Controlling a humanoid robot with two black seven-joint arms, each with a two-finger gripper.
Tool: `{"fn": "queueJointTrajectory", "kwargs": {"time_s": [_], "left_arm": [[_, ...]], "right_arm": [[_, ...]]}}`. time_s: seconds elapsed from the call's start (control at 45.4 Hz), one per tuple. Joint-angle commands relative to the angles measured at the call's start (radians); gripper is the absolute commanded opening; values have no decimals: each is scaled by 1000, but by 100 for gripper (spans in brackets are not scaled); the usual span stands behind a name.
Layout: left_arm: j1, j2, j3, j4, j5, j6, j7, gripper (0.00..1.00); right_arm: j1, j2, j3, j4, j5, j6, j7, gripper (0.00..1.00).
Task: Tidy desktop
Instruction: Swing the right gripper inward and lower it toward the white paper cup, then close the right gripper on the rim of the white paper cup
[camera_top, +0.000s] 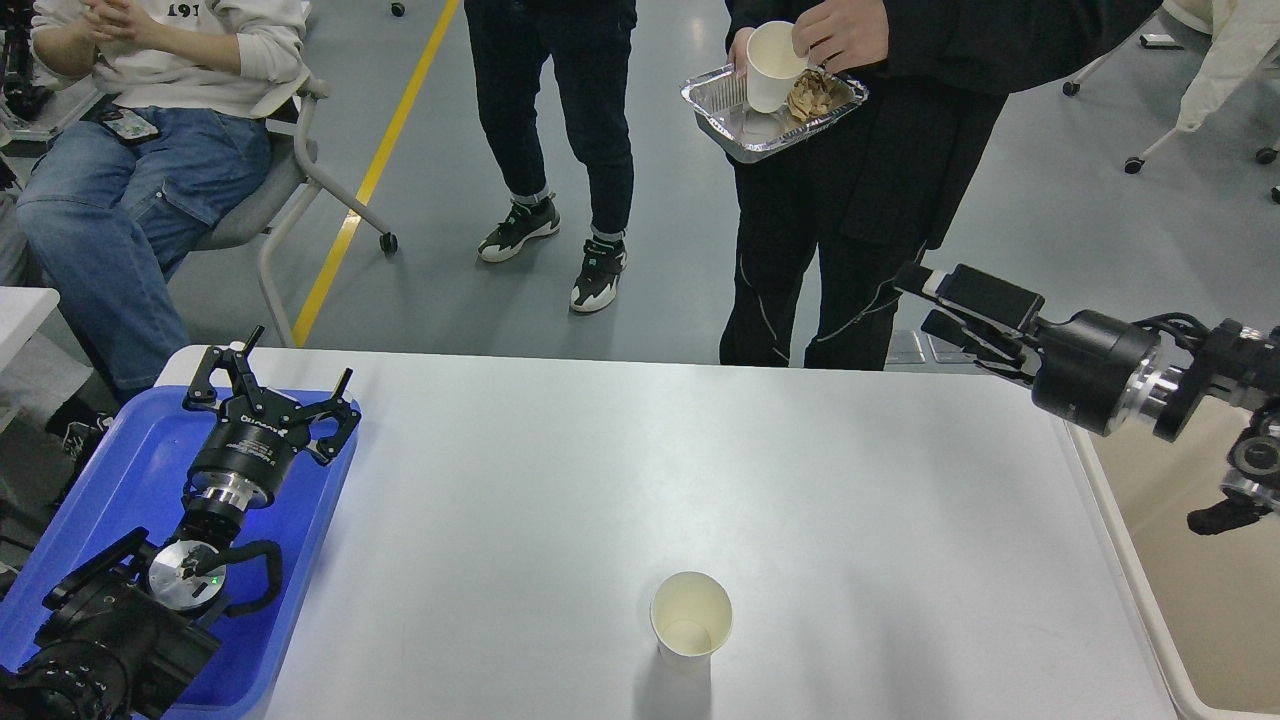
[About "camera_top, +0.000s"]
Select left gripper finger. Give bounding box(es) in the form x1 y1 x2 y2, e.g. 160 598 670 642
294 368 362 465
182 325 265 413

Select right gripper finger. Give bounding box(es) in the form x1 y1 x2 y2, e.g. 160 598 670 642
922 310 1036 386
893 264 1044 341

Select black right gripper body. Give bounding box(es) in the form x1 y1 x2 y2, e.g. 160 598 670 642
1030 310 1185 436

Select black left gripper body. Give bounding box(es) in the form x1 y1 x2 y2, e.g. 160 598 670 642
188 396 333 509

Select white paper cup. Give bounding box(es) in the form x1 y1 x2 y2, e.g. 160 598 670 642
746 20 808 114
650 571 733 670

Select aluminium foil tray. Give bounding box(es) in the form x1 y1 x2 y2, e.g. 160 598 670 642
681 65 869 163

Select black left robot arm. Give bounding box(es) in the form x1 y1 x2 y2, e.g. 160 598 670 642
3 340 362 719

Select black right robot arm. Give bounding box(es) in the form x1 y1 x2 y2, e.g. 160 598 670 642
893 264 1279 536

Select person's left hand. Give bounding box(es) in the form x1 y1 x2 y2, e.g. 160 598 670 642
792 1 890 73

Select person's right hand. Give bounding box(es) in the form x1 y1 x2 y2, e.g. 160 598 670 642
727 27 755 79

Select right floor socket plate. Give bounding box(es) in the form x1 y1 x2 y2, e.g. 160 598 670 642
928 336 974 365

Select floor socket plate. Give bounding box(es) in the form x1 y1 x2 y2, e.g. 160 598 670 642
928 336 974 365
884 331 927 365

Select left floor socket plate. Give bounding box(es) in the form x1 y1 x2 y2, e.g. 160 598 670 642
884 331 927 365

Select blue plastic tray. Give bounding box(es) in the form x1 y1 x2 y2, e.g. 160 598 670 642
1 386 358 719

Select standing person black tracksuit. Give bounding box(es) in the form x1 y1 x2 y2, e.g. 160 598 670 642
719 1 1157 372

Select white side table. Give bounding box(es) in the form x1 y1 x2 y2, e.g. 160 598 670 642
0 286 59 370

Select grey office chair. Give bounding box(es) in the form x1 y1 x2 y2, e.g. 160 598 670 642
195 70 399 348

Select seated person in jeans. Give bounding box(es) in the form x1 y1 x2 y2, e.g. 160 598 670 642
15 1 305 404

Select beige plastic bin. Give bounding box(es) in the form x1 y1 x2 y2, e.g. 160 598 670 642
1070 401 1279 719

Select smartphone with patterned case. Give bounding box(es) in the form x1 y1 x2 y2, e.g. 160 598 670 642
96 108 161 146

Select white chair with jacket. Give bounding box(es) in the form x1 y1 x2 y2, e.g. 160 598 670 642
1123 1 1277 176

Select standing person black jeans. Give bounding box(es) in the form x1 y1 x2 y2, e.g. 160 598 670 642
463 1 637 314

